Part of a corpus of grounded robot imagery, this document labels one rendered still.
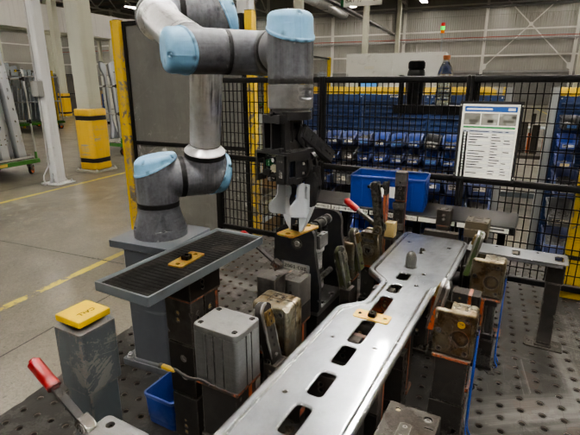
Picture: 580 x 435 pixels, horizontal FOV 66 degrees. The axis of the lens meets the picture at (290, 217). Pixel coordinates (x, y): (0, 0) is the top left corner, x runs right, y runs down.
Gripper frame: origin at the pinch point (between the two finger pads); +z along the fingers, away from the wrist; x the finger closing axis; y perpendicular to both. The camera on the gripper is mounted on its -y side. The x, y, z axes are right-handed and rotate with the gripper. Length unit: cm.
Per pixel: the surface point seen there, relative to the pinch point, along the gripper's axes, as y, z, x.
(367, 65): -629, -56, -352
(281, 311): -0.6, 20.0, -4.8
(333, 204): -92, 24, -54
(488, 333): -65, 46, 20
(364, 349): -9.4, 27.4, 9.8
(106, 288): 25.4, 11.3, -24.5
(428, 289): -44, 27, 9
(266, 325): 5.1, 20.5, -3.9
